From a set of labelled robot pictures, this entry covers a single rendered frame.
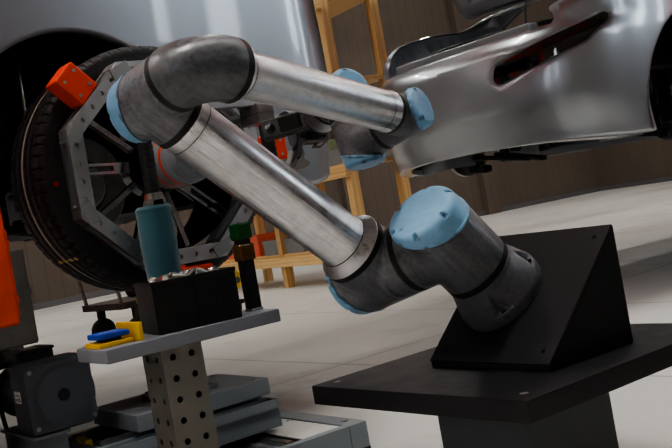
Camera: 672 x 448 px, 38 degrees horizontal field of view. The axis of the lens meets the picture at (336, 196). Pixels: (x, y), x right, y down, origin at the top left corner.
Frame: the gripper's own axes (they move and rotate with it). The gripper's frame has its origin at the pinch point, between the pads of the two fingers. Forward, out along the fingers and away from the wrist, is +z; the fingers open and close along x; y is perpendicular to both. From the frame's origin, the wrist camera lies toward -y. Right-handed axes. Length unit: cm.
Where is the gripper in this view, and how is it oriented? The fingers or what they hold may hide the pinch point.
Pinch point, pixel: (276, 149)
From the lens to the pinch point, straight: 244.5
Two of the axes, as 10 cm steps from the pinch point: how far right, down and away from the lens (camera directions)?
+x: -2.2, -9.3, 2.8
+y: 8.7, -0.5, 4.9
